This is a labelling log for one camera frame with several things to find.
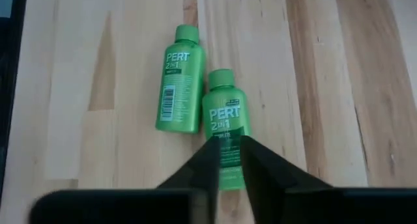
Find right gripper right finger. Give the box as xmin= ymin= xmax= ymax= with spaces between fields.
xmin=239 ymin=135 xmax=417 ymax=224

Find green packets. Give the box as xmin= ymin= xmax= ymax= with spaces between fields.
xmin=154 ymin=23 xmax=207 ymax=135

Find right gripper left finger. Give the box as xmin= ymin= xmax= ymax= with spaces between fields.
xmin=28 ymin=135 xmax=221 ymax=224

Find green shampoo bottle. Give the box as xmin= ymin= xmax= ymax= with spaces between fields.
xmin=201 ymin=68 xmax=252 ymax=191

